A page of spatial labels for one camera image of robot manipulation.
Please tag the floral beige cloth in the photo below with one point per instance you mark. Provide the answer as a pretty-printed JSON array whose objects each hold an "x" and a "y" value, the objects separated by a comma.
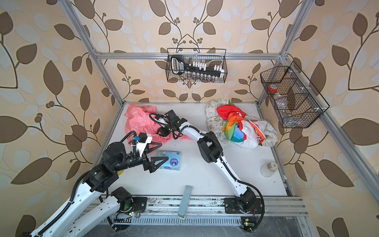
[{"x": 215, "y": 124}]

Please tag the black white tool in basket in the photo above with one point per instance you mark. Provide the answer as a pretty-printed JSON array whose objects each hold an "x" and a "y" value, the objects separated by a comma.
[{"x": 196, "y": 65}]

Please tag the rear wire basket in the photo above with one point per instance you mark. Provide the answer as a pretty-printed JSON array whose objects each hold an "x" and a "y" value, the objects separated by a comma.
[{"x": 213, "y": 53}]

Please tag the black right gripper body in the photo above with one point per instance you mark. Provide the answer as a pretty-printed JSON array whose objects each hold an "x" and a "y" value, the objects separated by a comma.
[{"x": 170, "y": 125}]

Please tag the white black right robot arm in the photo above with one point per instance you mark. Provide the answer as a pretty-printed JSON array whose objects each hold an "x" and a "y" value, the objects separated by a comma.
[{"x": 247, "y": 197}]

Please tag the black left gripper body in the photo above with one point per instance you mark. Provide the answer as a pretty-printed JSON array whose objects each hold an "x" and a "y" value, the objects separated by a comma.
[{"x": 145, "y": 162}]

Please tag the red cloth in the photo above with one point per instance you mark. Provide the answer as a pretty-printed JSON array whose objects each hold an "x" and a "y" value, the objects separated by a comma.
[{"x": 226, "y": 110}]

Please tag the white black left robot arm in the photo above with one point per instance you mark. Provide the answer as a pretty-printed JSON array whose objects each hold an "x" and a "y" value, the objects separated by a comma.
[{"x": 68, "y": 220}]

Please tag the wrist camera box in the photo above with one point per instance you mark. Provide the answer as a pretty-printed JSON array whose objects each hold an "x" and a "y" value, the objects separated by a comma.
[
  {"x": 140, "y": 142},
  {"x": 160, "y": 120}
]

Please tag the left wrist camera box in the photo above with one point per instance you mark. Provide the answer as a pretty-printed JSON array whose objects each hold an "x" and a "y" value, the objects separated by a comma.
[{"x": 140, "y": 142}]

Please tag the rainbow coloured cloth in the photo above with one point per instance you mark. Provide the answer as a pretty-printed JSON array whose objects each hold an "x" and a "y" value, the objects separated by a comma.
[{"x": 232, "y": 127}]

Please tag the white cloth with stripes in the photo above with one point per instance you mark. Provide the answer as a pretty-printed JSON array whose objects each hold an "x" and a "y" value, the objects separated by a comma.
[{"x": 253, "y": 133}]

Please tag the white plastic bottle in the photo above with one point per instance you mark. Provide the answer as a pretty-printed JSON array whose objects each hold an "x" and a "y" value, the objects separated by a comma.
[{"x": 269, "y": 169}]

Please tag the grey blue bar block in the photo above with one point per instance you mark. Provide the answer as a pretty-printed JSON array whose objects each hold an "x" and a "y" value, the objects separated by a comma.
[{"x": 183, "y": 208}]

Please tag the clear bottle red cap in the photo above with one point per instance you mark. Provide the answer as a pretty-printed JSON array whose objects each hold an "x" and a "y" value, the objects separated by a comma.
[{"x": 280, "y": 102}]

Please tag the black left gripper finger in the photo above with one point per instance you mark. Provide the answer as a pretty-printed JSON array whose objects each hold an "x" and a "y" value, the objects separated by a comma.
[
  {"x": 156, "y": 163},
  {"x": 151, "y": 147}
]

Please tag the blue tissue pack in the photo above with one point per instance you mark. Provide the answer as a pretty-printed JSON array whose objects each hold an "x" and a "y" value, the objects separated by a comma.
[{"x": 174, "y": 160}]

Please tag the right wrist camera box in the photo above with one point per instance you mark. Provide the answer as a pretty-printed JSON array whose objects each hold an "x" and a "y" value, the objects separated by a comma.
[{"x": 160, "y": 120}]

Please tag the side wire basket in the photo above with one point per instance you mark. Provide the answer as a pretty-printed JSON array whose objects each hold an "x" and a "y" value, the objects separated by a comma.
[{"x": 306, "y": 103}]

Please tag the aluminium frame rail base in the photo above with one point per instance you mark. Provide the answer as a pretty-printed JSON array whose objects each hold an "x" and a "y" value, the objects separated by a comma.
[{"x": 206, "y": 210}]

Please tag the pink patterned cloth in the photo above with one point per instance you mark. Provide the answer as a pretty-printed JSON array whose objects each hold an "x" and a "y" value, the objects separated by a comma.
[{"x": 138, "y": 120}]

